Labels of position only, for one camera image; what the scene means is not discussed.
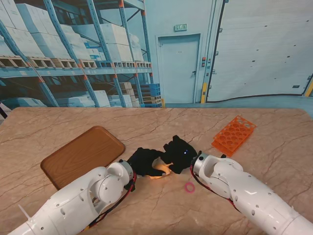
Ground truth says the red black right arm cable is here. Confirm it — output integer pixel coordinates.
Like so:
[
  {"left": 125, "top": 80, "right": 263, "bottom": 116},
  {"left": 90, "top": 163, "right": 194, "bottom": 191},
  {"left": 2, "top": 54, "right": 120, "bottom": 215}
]
[{"left": 190, "top": 168, "right": 242, "bottom": 213}]

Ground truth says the printed warehouse backdrop banner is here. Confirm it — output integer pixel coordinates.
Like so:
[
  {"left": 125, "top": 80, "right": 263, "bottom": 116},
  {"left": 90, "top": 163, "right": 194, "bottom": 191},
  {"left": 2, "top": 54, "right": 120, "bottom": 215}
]
[{"left": 0, "top": 0, "right": 313, "bottom": 110}]

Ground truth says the yellow cloth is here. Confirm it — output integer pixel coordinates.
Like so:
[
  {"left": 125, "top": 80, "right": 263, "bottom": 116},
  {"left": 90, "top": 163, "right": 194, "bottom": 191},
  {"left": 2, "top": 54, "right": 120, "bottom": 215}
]
[{"left": 150, "top": 158, "right": 173, "bottom": 181}]

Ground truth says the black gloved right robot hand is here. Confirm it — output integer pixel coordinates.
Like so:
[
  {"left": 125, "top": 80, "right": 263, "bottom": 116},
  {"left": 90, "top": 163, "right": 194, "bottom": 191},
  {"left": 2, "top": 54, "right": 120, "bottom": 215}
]
[{"left": 163, "top": 135, "right": 197, "bottom": 175}]

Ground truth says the red black left arm cable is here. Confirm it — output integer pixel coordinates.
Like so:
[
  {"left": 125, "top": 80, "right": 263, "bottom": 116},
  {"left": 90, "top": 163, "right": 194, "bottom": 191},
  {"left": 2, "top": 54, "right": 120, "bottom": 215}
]
[{"left": 84, "top": 171, "right": 137, "bottom": 231}]

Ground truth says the orange test tube rack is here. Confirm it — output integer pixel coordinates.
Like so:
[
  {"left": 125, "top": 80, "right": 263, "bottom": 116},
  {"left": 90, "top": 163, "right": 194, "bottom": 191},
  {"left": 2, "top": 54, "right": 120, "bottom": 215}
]
[{"left": 211, "top": 115, "right": 257, "bottom": 158}]

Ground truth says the red black arm cable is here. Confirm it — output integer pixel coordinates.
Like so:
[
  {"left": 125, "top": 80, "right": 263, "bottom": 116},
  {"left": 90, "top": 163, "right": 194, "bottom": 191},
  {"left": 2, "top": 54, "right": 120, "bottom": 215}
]
[
  {"left": 84, "top": 171, "right": 137, "bottom": 231},
  {"left": 190, "top": 168, "right": 242, "bottom": 213}
]

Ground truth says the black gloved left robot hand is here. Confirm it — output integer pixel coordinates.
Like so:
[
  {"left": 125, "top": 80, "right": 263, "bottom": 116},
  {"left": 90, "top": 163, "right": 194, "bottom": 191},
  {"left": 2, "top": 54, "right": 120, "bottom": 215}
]
[{"left": 127, "top": 147, "right": 170, "bottom": 177}]

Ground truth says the brown wooden tray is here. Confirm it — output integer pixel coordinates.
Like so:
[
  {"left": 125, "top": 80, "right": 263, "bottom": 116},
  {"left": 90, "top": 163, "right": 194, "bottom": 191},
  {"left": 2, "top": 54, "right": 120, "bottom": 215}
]
[{"left": 40, "top": 125, "right": 126, "bottom": 190}]

